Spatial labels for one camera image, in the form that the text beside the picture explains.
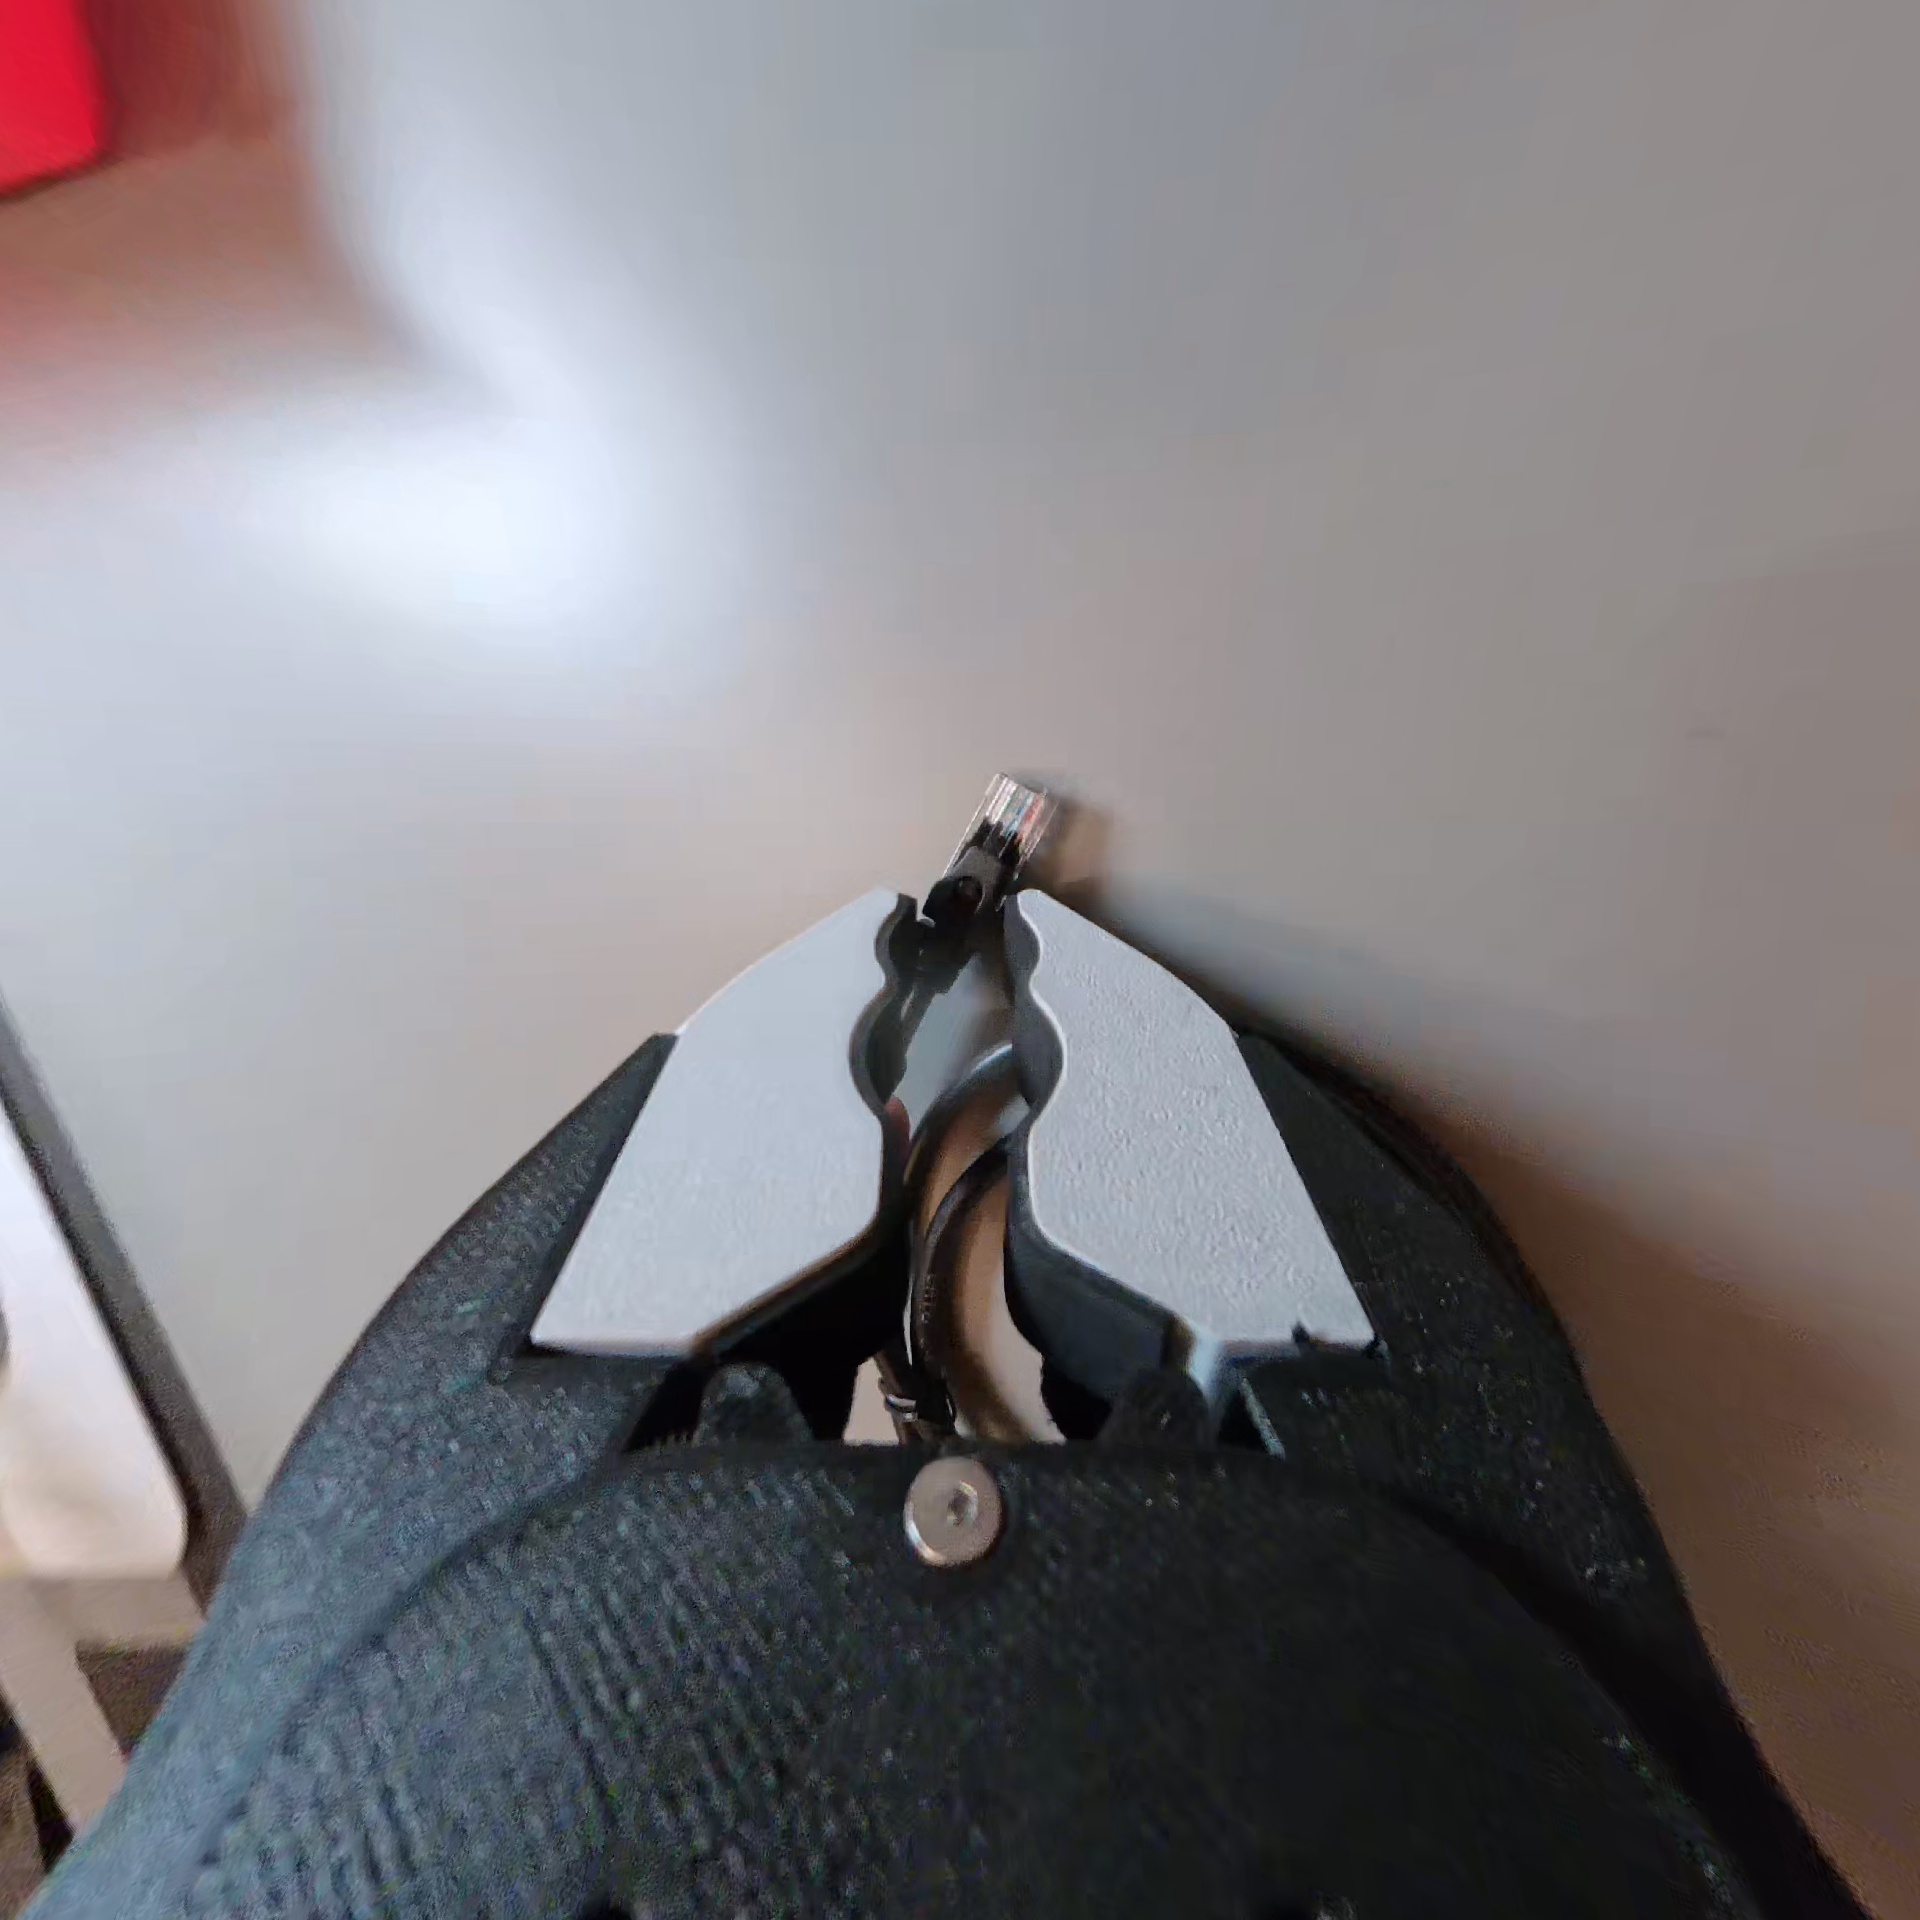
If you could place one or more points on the red plastic box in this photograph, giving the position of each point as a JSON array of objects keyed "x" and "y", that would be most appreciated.
[{"x": 38, "y": 90}]

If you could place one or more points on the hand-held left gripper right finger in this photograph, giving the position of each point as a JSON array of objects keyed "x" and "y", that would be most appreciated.
[{"x": 1170, "y": 1171}]

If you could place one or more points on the white rounded panel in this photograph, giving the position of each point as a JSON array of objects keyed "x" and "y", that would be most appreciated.
[{"x": 66, "y": 1381}]

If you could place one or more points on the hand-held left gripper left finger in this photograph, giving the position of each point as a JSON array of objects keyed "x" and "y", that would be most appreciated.
[{"x": 720, "y": 1171}]

